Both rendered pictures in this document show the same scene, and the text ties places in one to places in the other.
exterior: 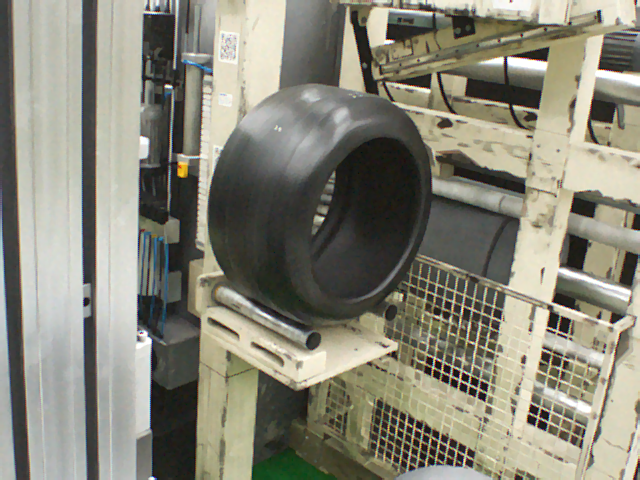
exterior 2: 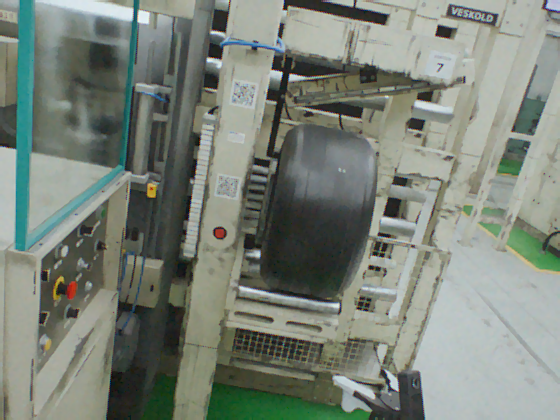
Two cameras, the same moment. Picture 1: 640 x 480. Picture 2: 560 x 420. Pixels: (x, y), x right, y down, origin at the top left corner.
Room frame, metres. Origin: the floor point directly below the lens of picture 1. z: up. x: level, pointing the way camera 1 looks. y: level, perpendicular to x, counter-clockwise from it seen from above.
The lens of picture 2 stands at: (0.70, 1.21, 1.70)
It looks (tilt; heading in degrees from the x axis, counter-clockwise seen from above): 20 degrees down; 315
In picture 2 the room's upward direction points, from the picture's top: 12 degrees clockwise
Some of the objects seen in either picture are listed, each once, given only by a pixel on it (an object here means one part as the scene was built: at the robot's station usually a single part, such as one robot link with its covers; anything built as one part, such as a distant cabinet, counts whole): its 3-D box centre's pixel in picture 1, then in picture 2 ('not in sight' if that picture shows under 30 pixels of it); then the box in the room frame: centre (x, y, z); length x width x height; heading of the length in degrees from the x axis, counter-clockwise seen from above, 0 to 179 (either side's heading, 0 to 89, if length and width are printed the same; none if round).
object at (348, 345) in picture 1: (300, 338); (281, 303); (1.74, 0.01, 0.80); 0.37 x 0.36 x 0.02; 137
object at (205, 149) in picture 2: (211, 164); (201, 187); (1.94, 0.29, 1.19); 0.05 x 0.04 x 0.48; 137
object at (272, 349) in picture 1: (261, 338); (282, 315); (1.64, 0.10, 0.83); 0.36 x 0.09 x 0.06; 47
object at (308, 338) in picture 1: (264, 315); (288, 298); (1.64, 0.10, 0.90); 0.35 x 0.05 x 0.05; 47
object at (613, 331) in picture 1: (438, 385); (327, 304); (1.82, -0.39, 0.65); 0.90 x 0.02 x 0.70; 47
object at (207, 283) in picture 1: (258, 280); (237, 269); (1.86, 0.14, 0.90); 0.40 x 0.03 x 0.10; 137
